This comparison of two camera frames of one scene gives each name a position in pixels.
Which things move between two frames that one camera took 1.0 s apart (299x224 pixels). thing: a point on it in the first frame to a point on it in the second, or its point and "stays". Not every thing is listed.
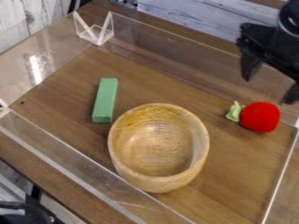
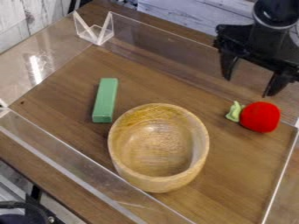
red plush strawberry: x=258 y=116 stays
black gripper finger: x=252 y=63 to x=229 y=61
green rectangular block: x=105 y=101 stays
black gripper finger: x=293 y=94 to x=278 y=84
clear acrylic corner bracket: x=93 y=33 stays
